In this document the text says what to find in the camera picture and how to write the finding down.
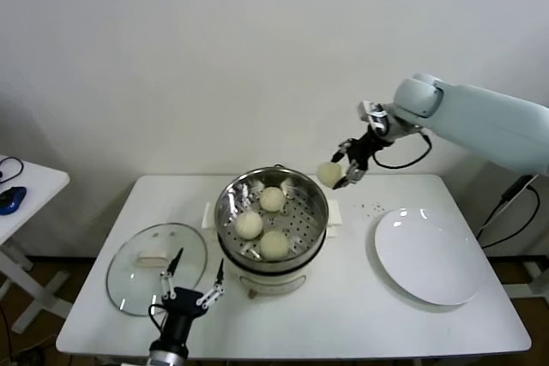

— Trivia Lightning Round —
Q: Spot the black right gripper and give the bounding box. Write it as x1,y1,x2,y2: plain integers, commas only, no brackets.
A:
330,132,387,190

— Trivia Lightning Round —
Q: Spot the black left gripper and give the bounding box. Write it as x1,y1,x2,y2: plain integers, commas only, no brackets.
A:
159,247,227,341

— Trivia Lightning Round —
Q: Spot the white steamed baozi bun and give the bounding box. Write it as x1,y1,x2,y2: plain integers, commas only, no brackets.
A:
316,161,347,189
259,230,291,261
234,210,264,241
260,186,287,213

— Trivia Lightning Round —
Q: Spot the perforated steel steamer basket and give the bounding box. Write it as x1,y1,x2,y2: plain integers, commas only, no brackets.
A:
214,167,330,265

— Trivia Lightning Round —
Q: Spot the glass pot lid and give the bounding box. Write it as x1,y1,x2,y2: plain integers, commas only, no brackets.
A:
106,223,209,317

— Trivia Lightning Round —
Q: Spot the white oval plate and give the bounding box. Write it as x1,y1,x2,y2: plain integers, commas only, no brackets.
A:
366,207,488,308

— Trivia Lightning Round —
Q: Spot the white side table with mouse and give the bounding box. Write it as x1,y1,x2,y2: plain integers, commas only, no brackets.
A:
0,154,72,335

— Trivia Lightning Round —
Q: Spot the blue computer mouse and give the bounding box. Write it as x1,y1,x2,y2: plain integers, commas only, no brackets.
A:
0,185,27,216

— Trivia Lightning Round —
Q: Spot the white side table with label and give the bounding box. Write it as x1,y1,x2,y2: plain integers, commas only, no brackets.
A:
501,249,549,298

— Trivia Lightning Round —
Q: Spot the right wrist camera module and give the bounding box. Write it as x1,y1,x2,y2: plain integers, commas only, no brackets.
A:
358,100,394,131

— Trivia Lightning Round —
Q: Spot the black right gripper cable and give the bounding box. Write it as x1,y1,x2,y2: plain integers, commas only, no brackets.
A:
372,132,432,169

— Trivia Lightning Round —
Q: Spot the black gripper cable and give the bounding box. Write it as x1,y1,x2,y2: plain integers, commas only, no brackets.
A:
147,303,169,333
372,132,432,169

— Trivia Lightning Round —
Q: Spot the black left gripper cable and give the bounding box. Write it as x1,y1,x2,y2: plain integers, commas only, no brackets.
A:
147,303,169,333

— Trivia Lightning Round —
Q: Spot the black power adapter cable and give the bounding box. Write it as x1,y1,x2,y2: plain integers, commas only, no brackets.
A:
474,172,540,251

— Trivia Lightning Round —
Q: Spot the black mouse cable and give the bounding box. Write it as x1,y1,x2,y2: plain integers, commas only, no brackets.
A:
0,156,25,185

